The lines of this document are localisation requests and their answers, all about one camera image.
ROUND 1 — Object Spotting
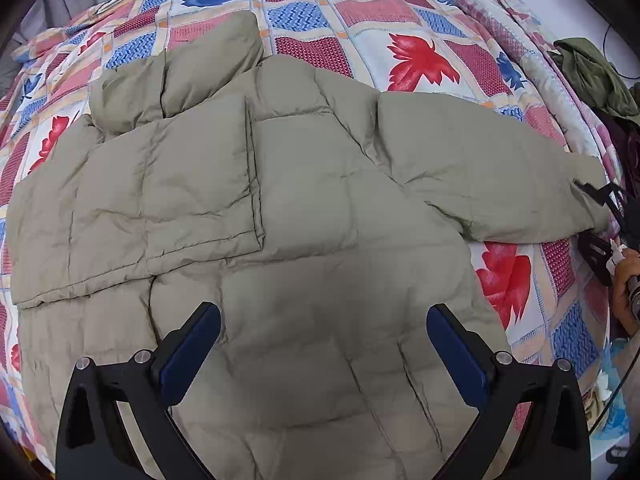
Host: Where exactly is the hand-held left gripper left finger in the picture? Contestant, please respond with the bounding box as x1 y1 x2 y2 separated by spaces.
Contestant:
55 301 222 480

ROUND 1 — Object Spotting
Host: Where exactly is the dark maroon cloth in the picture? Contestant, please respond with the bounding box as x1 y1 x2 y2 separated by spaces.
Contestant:
595 107 640 241

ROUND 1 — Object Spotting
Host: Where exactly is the pink floral quilt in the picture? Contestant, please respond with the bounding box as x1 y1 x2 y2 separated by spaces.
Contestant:
400 0 626 186

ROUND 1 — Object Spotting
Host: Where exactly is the light blue plastic bag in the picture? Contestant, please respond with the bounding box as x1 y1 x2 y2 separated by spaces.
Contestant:
595 337 640 438

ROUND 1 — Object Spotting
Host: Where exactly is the beige puffer jacket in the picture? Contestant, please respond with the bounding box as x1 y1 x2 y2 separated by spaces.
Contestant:
5 10 613 480

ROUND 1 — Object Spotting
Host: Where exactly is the leaf-patterned checked bedspread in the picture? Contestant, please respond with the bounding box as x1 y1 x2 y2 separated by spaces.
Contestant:
0 0 621 471

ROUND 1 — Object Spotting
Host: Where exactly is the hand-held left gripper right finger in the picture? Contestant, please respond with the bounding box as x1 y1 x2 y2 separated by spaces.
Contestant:
426 304 592 480

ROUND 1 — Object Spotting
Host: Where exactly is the black monitor cable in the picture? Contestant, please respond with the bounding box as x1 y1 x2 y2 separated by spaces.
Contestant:
601 24 640 81

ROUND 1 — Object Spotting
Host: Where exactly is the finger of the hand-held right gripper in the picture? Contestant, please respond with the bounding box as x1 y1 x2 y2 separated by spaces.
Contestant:
577 230 618 288
574 180 629 233

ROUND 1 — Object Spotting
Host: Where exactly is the olive green garment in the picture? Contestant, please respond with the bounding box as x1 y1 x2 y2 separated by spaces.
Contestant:
547 37 640 126

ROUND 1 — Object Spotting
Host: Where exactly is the person's right hand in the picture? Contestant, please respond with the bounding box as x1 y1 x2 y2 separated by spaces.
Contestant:
607 242 640 328

